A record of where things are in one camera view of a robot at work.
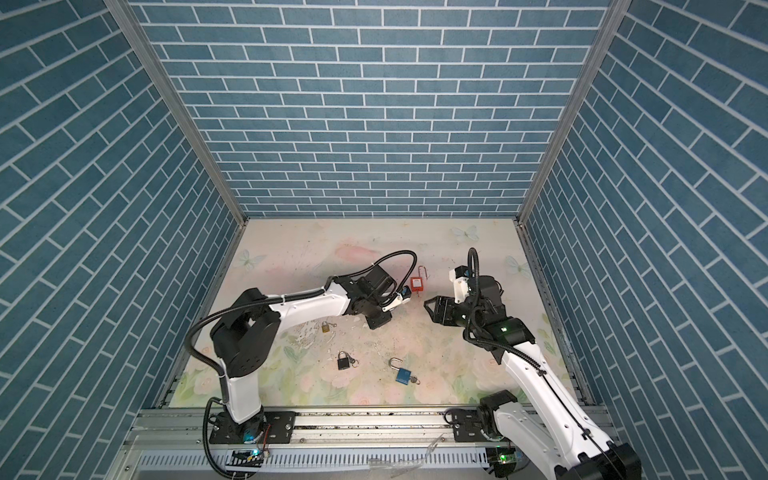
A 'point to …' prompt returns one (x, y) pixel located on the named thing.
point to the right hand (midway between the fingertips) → (431, 301)
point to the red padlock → (417, 283)
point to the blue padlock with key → (403, 376)
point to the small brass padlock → (325, 327)
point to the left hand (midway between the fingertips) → (387, 314)
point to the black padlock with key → (344, 360)
